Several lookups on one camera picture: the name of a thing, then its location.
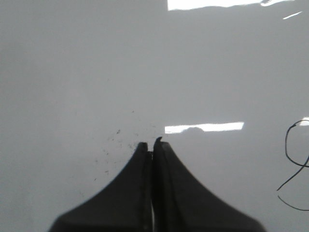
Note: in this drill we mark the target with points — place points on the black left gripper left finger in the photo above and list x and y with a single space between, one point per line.
122 206

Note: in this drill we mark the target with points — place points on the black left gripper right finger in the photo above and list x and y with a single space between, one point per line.
182 204

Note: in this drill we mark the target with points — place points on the white whiteboard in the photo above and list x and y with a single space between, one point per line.
83 81

